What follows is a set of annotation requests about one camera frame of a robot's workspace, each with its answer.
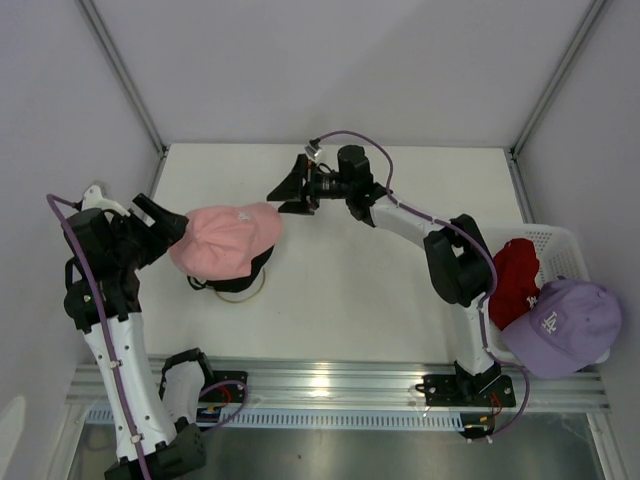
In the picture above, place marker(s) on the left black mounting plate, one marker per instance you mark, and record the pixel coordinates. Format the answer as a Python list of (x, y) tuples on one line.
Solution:
[(233, 386)]

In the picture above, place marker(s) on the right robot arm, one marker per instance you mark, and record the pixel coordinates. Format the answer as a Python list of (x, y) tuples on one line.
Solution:
[(459, 265)]

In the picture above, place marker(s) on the white slotted cable duct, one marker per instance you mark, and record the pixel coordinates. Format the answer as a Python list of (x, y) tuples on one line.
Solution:
[(412, 420)]

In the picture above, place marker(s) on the black mounting plate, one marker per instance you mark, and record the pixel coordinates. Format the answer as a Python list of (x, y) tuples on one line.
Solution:
[(441, 390), (233, 386)]

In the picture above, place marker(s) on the purple LA baseball cap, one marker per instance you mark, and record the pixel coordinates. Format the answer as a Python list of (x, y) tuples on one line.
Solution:
[(572, 325)]

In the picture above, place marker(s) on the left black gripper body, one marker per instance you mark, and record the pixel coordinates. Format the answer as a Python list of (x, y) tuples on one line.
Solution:
[(140, 243)]

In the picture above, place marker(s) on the left aluminium frame post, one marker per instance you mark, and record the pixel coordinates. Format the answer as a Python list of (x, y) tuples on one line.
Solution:
[(116, 62)]

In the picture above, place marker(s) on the right aluminium frame post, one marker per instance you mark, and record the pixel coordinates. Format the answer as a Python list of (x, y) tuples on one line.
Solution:
[(570, 55)]

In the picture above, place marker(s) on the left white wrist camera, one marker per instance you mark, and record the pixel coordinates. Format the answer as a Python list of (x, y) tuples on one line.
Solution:
[(95, 197)]

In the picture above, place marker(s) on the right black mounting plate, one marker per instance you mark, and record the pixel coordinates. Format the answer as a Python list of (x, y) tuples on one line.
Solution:
[(441, 390)]

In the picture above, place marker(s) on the red baseball cap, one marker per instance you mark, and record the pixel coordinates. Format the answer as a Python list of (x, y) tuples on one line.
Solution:
[(517, 267)]

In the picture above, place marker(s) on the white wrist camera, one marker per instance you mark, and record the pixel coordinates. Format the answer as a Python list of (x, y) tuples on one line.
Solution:
[(313, 150), (95, 197)]

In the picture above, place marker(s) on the pink baseball cap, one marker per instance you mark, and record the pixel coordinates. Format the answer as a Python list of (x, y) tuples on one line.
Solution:
[(221, 241)]

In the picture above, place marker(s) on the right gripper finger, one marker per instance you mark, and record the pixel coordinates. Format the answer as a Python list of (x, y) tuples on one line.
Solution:
[(291, 188), (299, 207)]

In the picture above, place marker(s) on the gold wire hat stand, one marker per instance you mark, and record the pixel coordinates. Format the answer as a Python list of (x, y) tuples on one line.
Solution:
[(239, 297)]

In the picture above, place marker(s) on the aluminium frame post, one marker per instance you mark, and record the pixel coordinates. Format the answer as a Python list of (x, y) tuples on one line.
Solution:
[(570, 55), (116, 62)]

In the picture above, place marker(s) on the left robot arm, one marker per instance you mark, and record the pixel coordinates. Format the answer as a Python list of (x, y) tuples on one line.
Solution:
[(154, 418)]

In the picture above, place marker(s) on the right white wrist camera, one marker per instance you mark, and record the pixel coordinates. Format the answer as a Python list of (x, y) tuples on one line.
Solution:
[(313, 150)]

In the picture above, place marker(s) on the black NY baseball cap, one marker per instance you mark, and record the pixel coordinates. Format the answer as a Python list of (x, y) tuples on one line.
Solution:
[(237, 284)]

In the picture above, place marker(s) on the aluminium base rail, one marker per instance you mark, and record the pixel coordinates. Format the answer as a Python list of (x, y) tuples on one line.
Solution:
[(346, 385)]

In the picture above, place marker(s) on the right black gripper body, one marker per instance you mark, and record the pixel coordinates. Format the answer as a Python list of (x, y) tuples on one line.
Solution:
[(330, 186)]

